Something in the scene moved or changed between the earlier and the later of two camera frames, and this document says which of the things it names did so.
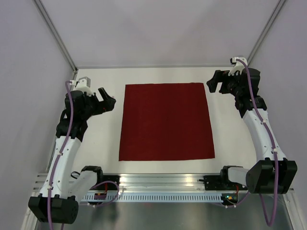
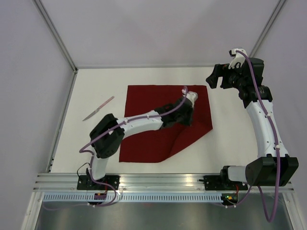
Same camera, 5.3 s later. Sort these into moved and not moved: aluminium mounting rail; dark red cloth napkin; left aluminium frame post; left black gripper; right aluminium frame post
Moved: left black gripper; dark red cloth napkin
Not moved: aluminium mounting rail; right aluminium frame post; left aluminium frame post
